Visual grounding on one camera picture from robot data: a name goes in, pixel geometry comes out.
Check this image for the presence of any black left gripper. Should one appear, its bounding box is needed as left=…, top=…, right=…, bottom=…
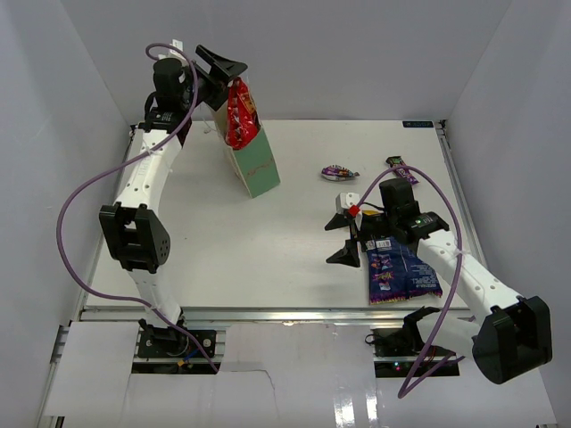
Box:
left=179, top=45, right=247, bottom=111

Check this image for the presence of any red candy bag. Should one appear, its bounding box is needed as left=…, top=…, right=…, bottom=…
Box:
left=225, top=78, right=261, bottom=150

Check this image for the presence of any blue purple snack bag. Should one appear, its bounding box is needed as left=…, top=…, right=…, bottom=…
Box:
left=365, top=237, right=443, bottom=305

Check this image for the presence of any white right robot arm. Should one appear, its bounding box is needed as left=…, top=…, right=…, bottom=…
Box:
left=325, top=178, right=552, bottom=384

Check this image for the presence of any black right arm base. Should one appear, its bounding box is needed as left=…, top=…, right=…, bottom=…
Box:
left=364, top=328, right=460, bottom=380

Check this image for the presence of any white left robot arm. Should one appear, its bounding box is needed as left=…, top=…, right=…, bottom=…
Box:
left=99, top=43, right=247, bottom=356

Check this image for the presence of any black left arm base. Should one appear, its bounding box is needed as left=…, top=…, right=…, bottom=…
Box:
left=137, top=325, right=217, bottom=361

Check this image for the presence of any green paper gift bag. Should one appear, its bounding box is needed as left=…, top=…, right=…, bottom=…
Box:
left=209, top=103, right=281, bottom=198

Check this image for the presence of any purple chocolate egg candy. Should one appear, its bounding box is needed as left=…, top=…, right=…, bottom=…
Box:
left=320, top=165, right=360, bottom=182

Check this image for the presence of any dark purple candy bar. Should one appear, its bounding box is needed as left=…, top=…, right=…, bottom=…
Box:
left=385, top=156, right=418, bottom=185

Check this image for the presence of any white foam board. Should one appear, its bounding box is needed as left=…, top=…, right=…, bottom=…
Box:
left=45, top=322, right=556, bottom=427

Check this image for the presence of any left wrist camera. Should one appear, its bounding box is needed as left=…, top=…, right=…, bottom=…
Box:
left=157, top=39, right=188, bottom=66

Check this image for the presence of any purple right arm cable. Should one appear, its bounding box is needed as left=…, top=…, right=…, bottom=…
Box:
left=354, top=165, right=474, bottom=399

